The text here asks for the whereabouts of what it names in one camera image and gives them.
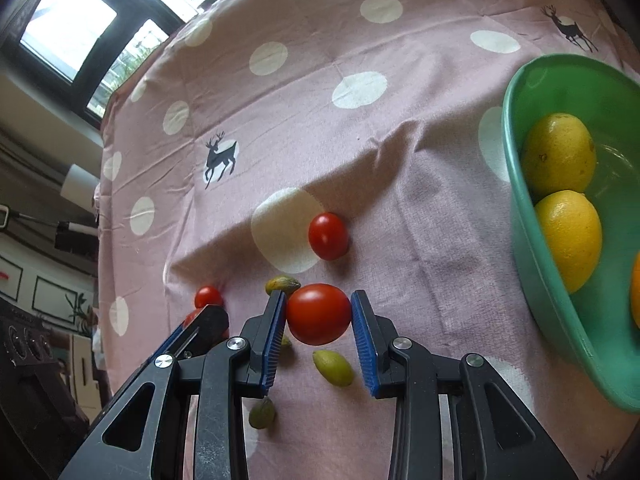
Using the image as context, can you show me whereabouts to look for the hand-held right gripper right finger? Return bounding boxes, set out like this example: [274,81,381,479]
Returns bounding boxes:
[350,289,581,480]

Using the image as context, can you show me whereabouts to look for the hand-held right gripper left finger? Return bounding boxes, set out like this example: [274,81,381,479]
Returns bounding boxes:
[57,290,288,480]

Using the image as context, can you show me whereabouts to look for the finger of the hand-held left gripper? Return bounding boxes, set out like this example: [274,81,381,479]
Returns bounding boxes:
[160,304,232,360]

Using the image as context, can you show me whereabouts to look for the large red tomato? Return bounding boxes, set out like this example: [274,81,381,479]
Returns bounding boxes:
[286,283,353,346]

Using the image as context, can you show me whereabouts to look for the green plastic bowl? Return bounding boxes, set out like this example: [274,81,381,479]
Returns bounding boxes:
[501,54,640,410]

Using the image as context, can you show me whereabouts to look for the yellow lemon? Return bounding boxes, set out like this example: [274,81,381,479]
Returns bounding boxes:
[534,190,603,295]

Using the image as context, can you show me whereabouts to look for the yellow-green lemon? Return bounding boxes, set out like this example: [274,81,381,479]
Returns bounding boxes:
[521,112,597,196]

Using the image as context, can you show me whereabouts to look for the orange tangerine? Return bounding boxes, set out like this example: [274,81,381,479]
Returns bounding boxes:
[629,252,640,328]

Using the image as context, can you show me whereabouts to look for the small green olive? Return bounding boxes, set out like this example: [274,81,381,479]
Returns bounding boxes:
[312,349,355,387]
[265,275,302,297]
[248,396,277,430]

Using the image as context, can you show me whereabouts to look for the green potted plant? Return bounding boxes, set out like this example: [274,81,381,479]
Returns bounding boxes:
[65,292,98,336]

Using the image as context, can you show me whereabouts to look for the black device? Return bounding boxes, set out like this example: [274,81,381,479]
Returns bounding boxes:
[54,220,98,253]

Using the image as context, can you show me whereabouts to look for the white cup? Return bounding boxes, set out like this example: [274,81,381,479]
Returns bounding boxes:
[60,162,101,208]

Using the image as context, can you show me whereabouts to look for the pink polka-dot tablecloth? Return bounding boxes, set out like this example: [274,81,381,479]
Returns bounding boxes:
[92,0,640,480]

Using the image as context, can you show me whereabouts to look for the black framed window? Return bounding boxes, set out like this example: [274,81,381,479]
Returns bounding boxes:
[0,0,276,123]

